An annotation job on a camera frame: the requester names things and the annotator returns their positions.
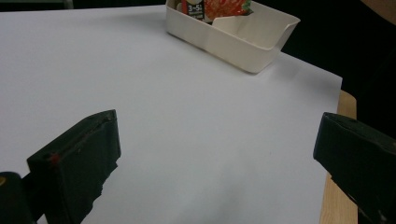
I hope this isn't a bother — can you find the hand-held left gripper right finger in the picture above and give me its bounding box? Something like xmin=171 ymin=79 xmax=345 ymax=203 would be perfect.
xmin=313 ymin=112 xmax=396 ymax=224

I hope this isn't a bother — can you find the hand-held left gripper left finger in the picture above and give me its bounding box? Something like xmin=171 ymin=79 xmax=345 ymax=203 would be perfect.
xmin=26 ymin=109 xmax=121 ymax=224

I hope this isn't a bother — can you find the white plastic divided tray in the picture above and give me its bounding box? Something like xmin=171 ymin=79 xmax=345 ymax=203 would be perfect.
xmin=164 ymin=0 xmax=302 ymax=75

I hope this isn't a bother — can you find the red and black soup packet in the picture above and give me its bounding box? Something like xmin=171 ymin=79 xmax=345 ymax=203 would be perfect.
xmin=176 ymin=0 xmax=254 ymax=24

